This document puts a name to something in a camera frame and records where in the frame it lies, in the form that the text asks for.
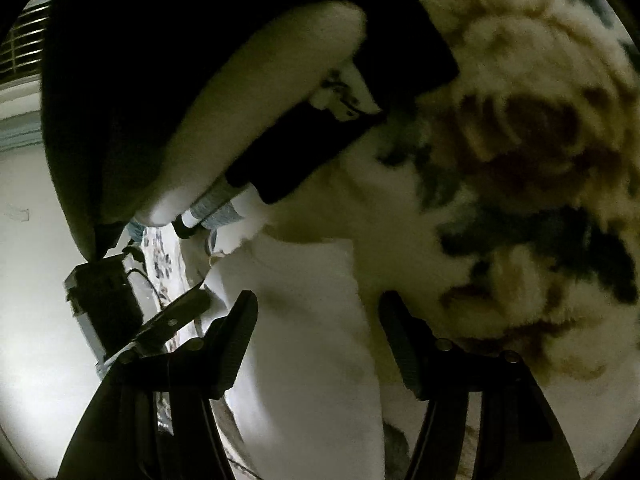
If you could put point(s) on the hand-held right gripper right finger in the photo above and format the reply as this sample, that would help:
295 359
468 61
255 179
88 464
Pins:
400 340

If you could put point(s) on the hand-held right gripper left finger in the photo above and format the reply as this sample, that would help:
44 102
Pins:
239 336

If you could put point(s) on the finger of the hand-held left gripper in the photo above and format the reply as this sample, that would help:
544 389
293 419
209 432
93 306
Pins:
172 316

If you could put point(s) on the white cloth garment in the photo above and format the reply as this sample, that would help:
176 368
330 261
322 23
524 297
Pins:
300 340

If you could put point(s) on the person's left forearm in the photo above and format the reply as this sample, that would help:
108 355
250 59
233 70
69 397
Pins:
240 110

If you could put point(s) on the grey striped sock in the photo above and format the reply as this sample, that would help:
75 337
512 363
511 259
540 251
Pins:
212 206

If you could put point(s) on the black garment with white print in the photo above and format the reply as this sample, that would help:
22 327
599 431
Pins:
305 150

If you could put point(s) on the floral printed blanket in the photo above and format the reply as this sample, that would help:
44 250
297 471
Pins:
515 170

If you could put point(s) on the person's dark clothing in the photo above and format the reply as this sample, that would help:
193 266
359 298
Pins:
100 85

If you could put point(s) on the window grille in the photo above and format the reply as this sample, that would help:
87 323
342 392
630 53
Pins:
22 40

